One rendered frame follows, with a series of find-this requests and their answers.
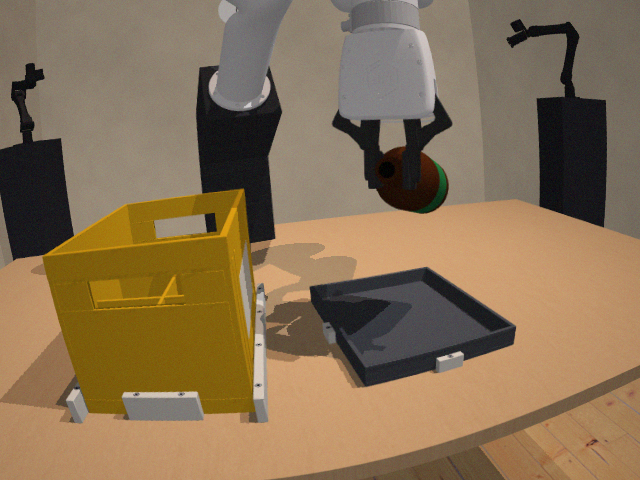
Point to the yellow crate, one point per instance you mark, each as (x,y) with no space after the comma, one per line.
(196,346)

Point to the brown glass bottle with green label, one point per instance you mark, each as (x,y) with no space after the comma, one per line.
(430,193)

